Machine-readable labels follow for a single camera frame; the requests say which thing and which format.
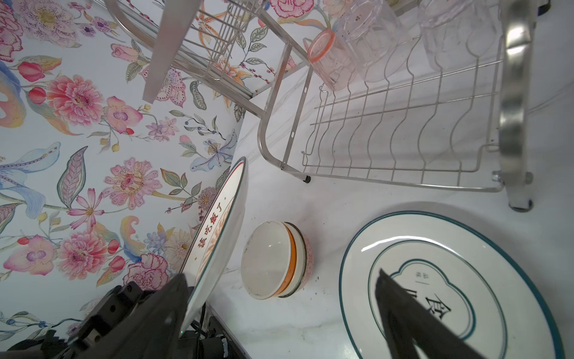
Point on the pink drinking glass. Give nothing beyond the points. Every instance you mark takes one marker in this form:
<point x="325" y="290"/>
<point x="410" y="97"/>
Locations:
<point x="330" y="60"/>

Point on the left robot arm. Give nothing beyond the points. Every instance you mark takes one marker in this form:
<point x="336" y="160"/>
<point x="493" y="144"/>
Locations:
<point x="193" y="343"/>

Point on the small clear glass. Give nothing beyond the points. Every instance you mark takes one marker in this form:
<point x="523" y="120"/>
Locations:
<point x="455" y="33"/>

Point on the clear ribbed glass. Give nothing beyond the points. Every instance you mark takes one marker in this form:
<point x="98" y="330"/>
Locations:
<point x="374" y="38"/>

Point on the orange striped plate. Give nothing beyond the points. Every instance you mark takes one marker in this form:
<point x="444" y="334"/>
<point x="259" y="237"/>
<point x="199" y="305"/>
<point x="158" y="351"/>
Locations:
<point x="215" y="241"/>

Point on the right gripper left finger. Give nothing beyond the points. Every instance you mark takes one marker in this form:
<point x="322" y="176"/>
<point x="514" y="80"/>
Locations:
<point x="133" y="323"/>

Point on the orange bowl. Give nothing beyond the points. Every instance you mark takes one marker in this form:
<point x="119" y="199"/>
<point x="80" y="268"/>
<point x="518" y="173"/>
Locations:
<point x="268" y="261"/>

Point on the steel two-tier dish rack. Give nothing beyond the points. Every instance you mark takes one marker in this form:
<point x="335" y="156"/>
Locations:
<point x="460" y="130"/>

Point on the cream white bowl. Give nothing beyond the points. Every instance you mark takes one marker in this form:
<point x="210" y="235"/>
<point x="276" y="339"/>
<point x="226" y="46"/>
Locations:
<point x="300" y="265"/>

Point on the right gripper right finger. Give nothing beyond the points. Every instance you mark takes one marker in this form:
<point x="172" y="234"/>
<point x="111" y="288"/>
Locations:
<point x="409" y="327"/>

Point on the pink floral patterned bowl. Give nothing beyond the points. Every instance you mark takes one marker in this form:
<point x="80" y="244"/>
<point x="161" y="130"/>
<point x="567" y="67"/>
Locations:
<point x="309" y="261"/>

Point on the white patterned plate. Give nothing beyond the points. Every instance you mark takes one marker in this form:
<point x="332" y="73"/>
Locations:
<point x="458" y="275"/>

